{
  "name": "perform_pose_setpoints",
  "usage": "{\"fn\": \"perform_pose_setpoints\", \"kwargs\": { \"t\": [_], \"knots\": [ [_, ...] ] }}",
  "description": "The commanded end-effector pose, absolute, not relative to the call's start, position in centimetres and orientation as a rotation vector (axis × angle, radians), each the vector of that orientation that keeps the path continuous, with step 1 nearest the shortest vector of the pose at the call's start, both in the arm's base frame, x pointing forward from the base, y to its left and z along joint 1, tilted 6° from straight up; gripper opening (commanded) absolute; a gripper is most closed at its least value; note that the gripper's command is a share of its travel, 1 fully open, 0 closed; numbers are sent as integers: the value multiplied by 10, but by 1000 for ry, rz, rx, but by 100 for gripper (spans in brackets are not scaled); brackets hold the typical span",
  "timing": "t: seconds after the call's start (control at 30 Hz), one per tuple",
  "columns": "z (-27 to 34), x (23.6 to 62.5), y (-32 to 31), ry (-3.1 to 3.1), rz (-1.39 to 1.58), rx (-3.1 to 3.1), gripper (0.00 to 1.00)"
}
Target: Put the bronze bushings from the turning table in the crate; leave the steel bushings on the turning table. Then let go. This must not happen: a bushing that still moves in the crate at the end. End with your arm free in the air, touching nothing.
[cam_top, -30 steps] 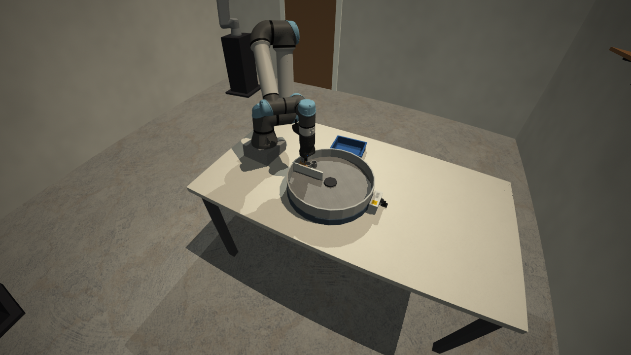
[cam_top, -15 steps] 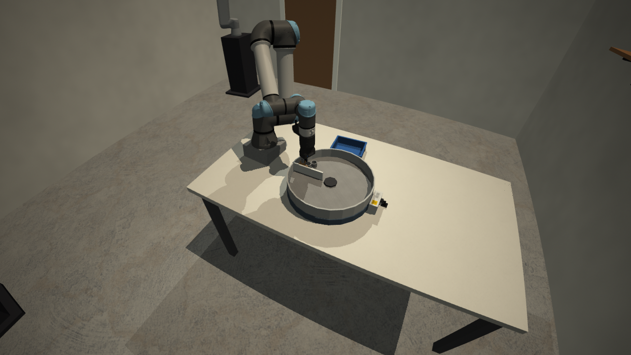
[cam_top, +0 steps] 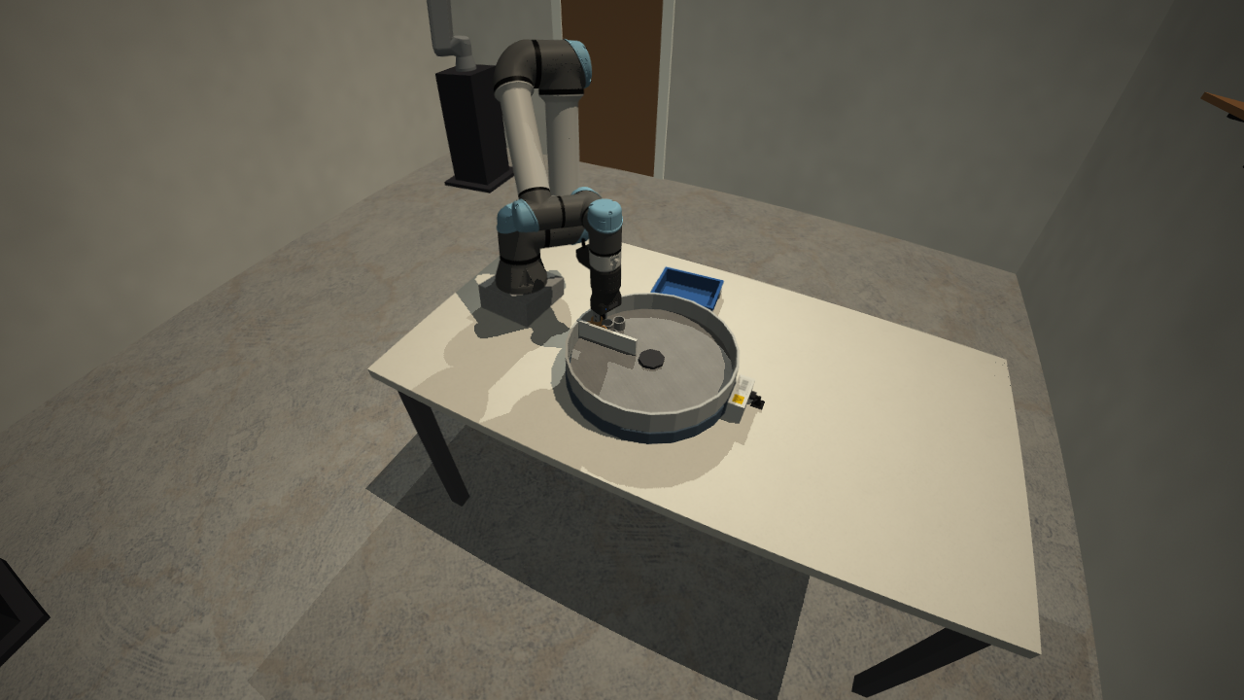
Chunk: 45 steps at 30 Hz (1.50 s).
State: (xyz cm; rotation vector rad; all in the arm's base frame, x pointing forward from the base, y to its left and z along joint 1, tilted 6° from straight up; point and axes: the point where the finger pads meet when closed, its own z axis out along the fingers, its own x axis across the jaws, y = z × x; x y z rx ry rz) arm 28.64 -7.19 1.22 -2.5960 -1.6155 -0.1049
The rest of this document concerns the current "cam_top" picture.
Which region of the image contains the blue open crate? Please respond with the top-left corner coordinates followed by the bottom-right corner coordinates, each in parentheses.
top-left (651, 267), bottom-right (724, 312)

